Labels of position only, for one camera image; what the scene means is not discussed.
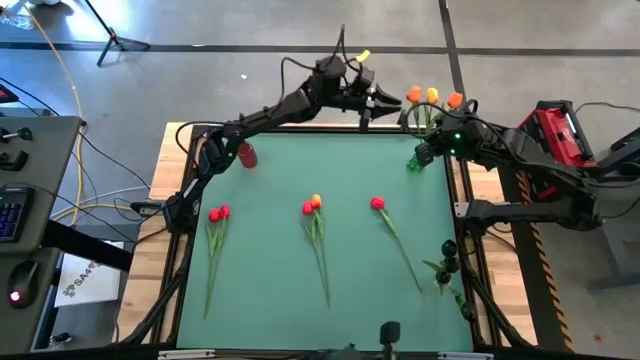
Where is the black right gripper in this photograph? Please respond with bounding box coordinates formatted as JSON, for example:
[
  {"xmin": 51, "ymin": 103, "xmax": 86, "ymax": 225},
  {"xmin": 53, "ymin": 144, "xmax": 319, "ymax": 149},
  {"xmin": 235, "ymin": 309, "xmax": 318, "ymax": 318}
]
[{"xmin": 414, "ymin": 115, "xmax": 484, "ymax": 169}]

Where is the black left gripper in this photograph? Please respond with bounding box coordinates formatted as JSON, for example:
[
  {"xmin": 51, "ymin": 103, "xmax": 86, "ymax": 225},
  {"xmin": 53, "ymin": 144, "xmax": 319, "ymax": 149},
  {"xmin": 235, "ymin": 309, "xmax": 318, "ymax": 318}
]
[{"xmin": 344, "ymin": 67, "xmax": 403, "ymax": 132}]

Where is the green glass vase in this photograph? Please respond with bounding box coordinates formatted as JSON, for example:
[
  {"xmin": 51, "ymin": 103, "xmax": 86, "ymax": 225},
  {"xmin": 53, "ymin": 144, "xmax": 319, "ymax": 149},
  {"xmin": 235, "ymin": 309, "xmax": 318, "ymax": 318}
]
[{"xmin": 405, "ymin": 152, "xmax": 426, "ymax": 175}]

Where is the red ribbed glass vase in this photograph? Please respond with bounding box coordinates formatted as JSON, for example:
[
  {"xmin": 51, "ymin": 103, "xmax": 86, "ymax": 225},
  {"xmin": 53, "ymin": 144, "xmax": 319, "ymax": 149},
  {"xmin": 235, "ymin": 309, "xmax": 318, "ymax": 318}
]
[{"xmin": 236, "ymin": 139, "xmax": 259, "ymax": 170}]

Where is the red black tool case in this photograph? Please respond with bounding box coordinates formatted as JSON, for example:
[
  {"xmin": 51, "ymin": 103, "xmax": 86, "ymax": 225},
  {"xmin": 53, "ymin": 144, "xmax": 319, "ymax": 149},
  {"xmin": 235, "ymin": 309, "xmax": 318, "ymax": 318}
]
[{"xmin": 517, "ymin": 99, "xmax": 600, "ymax": 204}]

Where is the black board with hazard stripe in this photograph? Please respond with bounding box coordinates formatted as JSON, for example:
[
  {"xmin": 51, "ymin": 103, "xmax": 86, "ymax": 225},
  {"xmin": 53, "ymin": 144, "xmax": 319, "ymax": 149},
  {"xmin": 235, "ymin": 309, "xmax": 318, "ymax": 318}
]
[{"xmin": 489, "ymin": 128, "xmax": 576, "ymax": 354}]

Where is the teal green table mat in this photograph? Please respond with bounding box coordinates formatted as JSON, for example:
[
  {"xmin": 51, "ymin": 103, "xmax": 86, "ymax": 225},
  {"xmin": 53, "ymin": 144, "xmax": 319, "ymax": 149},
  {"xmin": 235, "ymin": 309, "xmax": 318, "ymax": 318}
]
[{"xmin": 176, "ymin": 129, "xmax": 475, "ymax": 352}]

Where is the black box device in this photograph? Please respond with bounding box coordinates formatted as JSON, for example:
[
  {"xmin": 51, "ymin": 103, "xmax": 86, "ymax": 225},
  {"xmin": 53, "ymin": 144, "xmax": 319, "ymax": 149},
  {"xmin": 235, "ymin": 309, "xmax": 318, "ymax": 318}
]
[{"xmin": 597, "ymin": 127, "xmax": 640, "ymax": 177}]

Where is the black metal stand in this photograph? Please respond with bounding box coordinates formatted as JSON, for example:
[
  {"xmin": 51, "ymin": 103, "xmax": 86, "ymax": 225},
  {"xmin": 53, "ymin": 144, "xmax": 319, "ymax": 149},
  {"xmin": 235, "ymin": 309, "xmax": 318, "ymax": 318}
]
[{"xmin": 582, "ymin": 167, "xmax": 640, "ymax": 294}]

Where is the black tripod stand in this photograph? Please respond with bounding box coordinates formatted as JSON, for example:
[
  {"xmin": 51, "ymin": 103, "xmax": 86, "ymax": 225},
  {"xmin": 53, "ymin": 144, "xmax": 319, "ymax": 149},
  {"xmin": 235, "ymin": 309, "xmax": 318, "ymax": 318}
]
[{"xmin": 82, "ymin": 0, "xmax": 151, "ymax": 68}]

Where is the black desk beam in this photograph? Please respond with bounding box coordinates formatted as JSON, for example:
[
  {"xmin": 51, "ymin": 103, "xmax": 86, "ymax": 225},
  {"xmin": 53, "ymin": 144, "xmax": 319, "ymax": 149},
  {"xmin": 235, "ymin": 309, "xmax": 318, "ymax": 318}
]
[{"xmin": 42, "ymin": 219, "xmax": 135, "ymax": 274}]

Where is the grey side desk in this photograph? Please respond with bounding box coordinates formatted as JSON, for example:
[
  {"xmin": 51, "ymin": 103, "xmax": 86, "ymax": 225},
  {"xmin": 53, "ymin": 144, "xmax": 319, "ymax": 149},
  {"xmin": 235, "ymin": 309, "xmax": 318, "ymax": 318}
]
[{"xmin": 0, "ymin": 115, "xmax": 84, "ymax": 354}]

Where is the white printed sign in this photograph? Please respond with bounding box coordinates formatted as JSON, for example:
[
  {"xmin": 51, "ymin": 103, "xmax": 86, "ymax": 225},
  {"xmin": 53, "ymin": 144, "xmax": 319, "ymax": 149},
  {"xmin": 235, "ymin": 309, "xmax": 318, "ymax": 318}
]
[{"xmin": 53, "ymin": 240, "xmax": 125, "ymax": 308}]

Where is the clear plastic bag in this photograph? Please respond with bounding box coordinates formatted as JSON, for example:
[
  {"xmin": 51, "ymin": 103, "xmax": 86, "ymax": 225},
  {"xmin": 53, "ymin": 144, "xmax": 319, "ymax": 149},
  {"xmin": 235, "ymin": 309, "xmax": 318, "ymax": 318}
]
[{"xmin": 0, "ymin": 10, "xmax": 35, "ymax": 31}]

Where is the black backlit keyboard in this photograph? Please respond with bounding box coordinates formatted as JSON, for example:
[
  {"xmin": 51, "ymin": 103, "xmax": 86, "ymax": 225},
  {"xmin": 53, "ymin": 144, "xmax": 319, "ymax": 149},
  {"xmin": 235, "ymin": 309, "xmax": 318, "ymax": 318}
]
[{"xmin": 0, "ymin": 185, "xmax": 35, "ymax": 245}]

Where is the black computer mouse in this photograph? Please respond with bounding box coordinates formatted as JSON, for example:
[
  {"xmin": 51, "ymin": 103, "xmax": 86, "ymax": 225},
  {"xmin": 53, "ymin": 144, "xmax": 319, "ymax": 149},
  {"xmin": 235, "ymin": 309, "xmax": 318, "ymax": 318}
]
[{"xmin": 6, "ymin": 258, "xmax": 41, "ymax": 310}]

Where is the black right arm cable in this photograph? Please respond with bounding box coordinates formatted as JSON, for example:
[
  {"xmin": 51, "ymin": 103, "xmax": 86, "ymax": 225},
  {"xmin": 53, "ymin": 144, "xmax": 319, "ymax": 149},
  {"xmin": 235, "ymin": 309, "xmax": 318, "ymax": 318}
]
[{"xmin": 418, "ymin": 97, "xmax": 506, "ymax": 151}]

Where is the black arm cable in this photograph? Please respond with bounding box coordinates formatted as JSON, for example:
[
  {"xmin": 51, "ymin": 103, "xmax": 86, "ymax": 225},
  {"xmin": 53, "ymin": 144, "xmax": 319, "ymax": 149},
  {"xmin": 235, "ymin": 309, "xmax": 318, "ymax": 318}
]
[
  {"xmin": 277, "ymin": 23, "xmax": 361, "ymax": 104},
  {"xmin": 418, "ymin": 97, "xmax": 506, "ymax": 151}
]

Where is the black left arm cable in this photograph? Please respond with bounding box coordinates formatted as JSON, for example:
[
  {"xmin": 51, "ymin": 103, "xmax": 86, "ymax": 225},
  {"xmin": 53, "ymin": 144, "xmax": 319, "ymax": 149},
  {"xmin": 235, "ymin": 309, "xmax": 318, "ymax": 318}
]
[{"xmin": 277, "ymin": 23, "xmax": 361, "ymax": 104}]

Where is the black floor cable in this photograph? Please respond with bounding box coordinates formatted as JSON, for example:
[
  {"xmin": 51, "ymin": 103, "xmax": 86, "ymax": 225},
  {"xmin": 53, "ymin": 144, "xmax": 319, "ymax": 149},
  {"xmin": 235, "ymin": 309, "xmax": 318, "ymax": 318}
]
[
  {"xmin": 573, "ymin": 101, "xmax": 640, "ymax": 115},
  {"xmin": 0, "ymin": 75, "xmax": 87, "ymax": 126}
]

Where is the silver metal bracket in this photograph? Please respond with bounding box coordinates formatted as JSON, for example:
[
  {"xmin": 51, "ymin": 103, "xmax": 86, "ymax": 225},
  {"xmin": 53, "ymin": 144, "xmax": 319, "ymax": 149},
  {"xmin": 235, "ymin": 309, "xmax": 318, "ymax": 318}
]
[
  {"xmin": 157, "ymin": 348, "xmax": 216, "ymax": 360},
  {"xmin": 438, "ymin": 351, "xmax": 495, "ymax": 360}
]

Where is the yellow cable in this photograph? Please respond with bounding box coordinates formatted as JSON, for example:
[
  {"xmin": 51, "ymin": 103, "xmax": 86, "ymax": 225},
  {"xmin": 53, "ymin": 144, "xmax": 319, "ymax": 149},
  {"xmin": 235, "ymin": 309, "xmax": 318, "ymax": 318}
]
[{"xmin": 19, "ymin": 0, "xmax": 134, "ymax": 229}]

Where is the black handle piece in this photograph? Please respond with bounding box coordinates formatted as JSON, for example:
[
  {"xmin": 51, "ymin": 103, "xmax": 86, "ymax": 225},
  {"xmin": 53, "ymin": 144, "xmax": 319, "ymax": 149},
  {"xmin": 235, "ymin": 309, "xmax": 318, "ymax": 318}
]
[{"xmin": 0, "ymin": 149, "xmax": 30, "ymax": 173}]

